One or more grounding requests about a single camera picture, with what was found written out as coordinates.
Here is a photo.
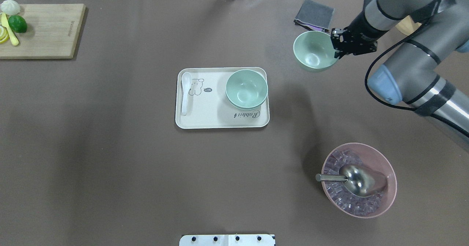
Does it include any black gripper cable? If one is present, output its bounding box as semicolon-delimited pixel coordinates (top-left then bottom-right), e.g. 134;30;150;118
364;0;455;111

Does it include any beige serving tray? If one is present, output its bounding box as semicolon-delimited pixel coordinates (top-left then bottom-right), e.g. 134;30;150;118
175;67;270;129

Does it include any white ceramic spoon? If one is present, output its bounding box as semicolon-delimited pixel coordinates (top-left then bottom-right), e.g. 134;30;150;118
181;71;192;116

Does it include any yellow plastic knife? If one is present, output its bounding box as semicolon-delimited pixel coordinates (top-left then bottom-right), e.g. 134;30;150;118
1;13;19;46

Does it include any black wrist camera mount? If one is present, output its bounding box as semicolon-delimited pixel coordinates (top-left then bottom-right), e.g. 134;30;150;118
330;28;348;51

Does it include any grey folded cloth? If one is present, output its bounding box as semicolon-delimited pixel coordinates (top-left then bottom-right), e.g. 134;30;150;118
293;0;335;32

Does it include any metal ice scoop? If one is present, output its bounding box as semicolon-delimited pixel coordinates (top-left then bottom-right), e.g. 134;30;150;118
315;164;388;197

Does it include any wooden mug tree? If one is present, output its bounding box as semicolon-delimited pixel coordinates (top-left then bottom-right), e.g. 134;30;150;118
395;15;422;36

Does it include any pink bowl with ice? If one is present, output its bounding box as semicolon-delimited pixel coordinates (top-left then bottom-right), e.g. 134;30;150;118
321;142;398;218

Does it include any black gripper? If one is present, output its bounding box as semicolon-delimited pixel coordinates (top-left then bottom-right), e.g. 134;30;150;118
334;11;378;60

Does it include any green lime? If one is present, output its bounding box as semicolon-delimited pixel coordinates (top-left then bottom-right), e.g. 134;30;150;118
7;15;28;33

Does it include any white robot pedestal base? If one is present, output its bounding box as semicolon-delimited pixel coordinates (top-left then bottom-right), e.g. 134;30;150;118
179;233;276;246

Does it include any green bowl on tray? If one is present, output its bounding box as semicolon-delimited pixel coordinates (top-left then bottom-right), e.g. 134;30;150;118
229;101;265;111

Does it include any wooden cutting board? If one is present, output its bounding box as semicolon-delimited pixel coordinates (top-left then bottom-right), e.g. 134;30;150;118
0;4;86;59

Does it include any white steamed bun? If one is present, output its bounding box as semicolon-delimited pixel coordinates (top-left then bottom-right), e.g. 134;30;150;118
0;0;21;16

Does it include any green bowl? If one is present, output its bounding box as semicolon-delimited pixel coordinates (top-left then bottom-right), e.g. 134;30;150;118
225;69;269;107
229;101;265;111
293;31;338;72

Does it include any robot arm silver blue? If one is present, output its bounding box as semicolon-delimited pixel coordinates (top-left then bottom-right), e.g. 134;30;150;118
330;0;469;147

